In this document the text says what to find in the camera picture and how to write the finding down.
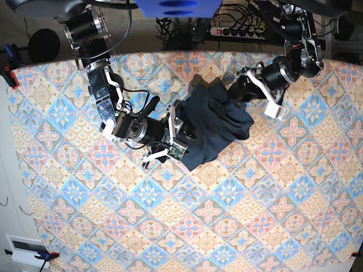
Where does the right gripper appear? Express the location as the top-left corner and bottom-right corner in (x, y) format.
(140, 100), (197, 169)

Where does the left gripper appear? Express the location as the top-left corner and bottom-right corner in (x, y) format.
(227, 57), (298, 105)

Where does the dark navy t-shirt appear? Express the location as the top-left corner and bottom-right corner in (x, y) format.
(175, 74), (254, 171)

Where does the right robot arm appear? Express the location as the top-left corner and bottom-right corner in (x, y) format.
(58, 1), (195, 168)

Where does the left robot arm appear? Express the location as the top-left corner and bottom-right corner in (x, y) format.
(251, 1), (324, 105)

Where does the white power strip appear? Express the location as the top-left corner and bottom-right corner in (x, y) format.
(209, 27), (263, 39)

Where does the patterned colourful tablecloth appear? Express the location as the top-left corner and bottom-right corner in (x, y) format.
(6, 60), (362, 271)

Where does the blue orange clamp bottom left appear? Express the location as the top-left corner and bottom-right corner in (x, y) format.
(4, 249), (60, 271)

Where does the blue orange clamp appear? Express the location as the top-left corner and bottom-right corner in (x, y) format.
(1, 44), (20, 90)
(4, 249), (60, 271)

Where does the blue orange clamp top left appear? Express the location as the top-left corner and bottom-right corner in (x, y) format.
(1, 44), (20, 90)

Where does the orange clamp bottom right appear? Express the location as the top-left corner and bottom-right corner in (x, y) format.
(351, 252), (362, 258)

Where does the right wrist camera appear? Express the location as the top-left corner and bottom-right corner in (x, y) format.
(167, 143), (187, 161)

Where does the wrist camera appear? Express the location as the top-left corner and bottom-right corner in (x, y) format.
(264, 102), (286, 120)
(167, 143), (187, 161)

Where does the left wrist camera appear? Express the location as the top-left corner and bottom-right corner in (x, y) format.
(264, 102), (286, 120)

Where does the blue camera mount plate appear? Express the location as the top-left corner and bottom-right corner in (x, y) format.
(135, 0), (222, 18)

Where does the white wall outlet box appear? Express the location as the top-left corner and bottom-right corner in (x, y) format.
(6, 234), (47, 268)

